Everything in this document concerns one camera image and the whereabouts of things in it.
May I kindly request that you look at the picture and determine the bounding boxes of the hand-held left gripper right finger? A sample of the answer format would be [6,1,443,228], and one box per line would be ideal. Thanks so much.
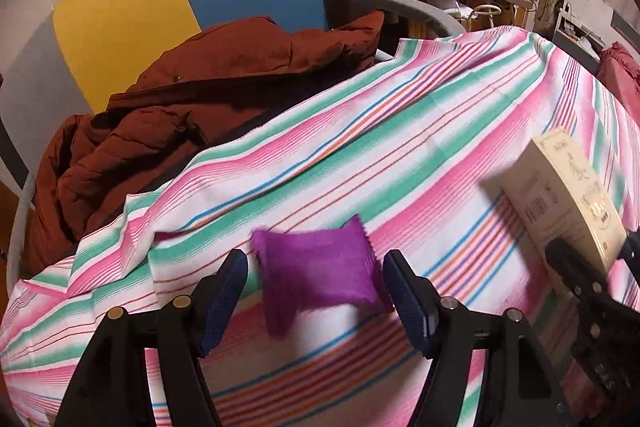
[382,249,571,427]

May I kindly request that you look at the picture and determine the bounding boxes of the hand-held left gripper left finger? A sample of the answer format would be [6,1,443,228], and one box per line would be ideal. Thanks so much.
[52,249,249,427]

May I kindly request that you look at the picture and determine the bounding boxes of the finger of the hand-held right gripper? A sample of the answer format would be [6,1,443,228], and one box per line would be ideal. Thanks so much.
[544,238,608,308]
[619,232,640,264]

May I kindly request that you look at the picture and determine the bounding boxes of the beige box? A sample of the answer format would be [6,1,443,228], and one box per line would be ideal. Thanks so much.
[500,127,630,275]

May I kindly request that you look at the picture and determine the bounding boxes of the purple packet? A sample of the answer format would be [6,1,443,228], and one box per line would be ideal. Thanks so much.
[250,214,396,339]

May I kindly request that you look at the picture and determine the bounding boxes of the striped tablecloth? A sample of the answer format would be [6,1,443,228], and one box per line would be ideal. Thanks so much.
[0,26,640,427]

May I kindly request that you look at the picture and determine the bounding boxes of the pink red cloth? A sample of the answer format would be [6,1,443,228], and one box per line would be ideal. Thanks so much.
[597,42,640,112]

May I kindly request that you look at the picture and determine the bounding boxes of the rust brown jacket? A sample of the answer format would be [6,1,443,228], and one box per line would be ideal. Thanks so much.
[22,11,386,275]

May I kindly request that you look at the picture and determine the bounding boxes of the white printer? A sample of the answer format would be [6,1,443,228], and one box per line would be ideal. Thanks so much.
[550,0,616,58]

